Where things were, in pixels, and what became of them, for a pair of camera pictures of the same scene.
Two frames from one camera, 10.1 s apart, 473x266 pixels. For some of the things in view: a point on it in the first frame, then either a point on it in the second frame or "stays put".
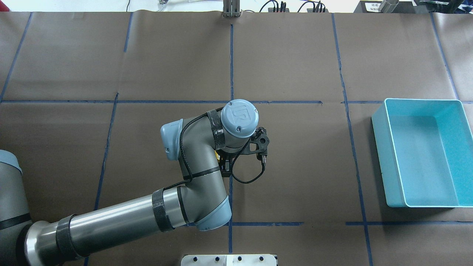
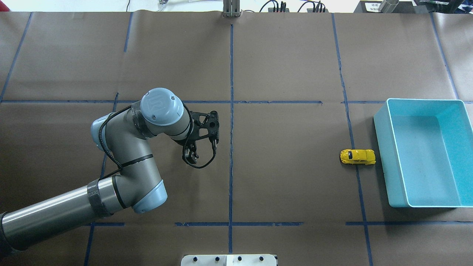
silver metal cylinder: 388,6 stays put
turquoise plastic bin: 425,149 stays put
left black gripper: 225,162 → 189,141
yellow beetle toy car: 217,156 → 358,156
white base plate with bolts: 229,260 stays put
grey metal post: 231,8 stays put
